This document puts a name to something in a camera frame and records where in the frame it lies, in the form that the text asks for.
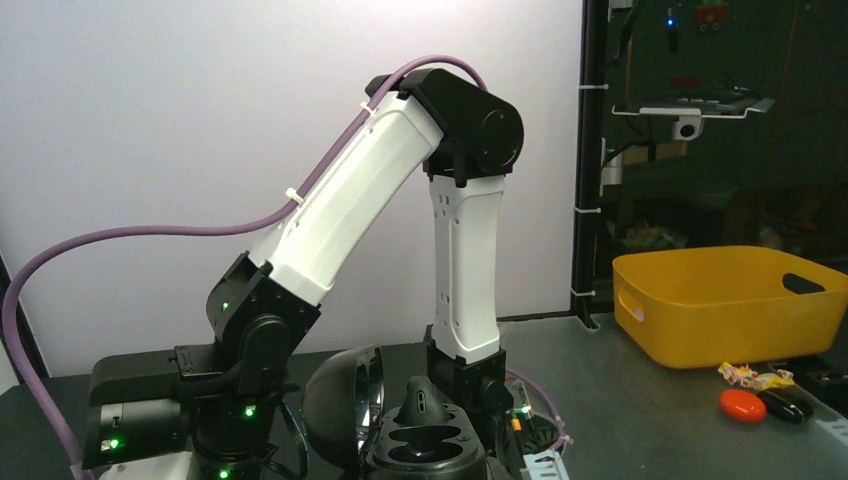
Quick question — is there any white slotted cable duct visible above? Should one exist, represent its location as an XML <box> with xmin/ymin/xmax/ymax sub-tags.
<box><xmin>520</xmin><ymin>450</ymin><xmax>570</xmax><ymax>480</ymax></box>

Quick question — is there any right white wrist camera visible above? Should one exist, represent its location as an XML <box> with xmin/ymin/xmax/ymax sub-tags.
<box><xmin>99</xmin><ymin>451</ymin><xmax>192</xmax><ymax>480</ymax></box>

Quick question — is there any black frame post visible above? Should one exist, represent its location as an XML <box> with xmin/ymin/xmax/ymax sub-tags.
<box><xmin>571</xmin><ymin>0</ymin><xmax>609</xmax><ymax>330</ymax></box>
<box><xmin>1</xmin><ymin>258</ymin><xmax>51</xmax><ymax>385</ymax></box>

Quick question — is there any yellow plastic bin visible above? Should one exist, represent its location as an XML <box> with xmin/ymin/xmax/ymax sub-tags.
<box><xmin>612</xmin><ymin>245</ymin><xmax>847</xmax><ymax>369</ymax></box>

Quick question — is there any white bracket on shelf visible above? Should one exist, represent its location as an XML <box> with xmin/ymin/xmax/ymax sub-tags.
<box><xmin>611</xmin><ymin>93</ymin><xmax>776</xmax><ymax>141</ymax></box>

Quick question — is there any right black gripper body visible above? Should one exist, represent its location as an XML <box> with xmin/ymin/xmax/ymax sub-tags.
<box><xmin>82</xmin><ymin>345</ymin><xmax>298</xmax><ymax>479</ymax></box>

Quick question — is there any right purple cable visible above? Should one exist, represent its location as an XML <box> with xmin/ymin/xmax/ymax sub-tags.
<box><xmin>1</xmin><ymin>54</ymin><xmax>571</xmax><ymax>480</ymax></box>

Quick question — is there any red orange small object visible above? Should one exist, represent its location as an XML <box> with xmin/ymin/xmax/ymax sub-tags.
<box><xmin>718</xmin><ymin>389</ymin><xmax>768</xmax><ymax>424</ymax></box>

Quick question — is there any black oval gadget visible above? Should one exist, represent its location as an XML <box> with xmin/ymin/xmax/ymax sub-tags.
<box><xmin>757</xmin><ymin>388</ymin><xmax>814</xmax><ymax>425</ymax></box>

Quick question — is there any black oval object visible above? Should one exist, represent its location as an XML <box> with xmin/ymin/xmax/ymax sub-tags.
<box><xmin>301</xmin><ymin>346</ymin><xmax>490</xmax><ymax>479</ymax></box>

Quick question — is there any yellow candy wrapper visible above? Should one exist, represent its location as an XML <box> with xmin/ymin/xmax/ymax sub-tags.
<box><xmin>717</xmin><ymin>362</ymin><xmax>795</xmax><ymax>391</ymax></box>

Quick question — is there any front right black frame post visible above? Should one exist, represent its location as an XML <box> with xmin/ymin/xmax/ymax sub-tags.
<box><xmin>571</xmin><ymin>0</ymin><xmax>609</xmax><ymax>330</ymax></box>

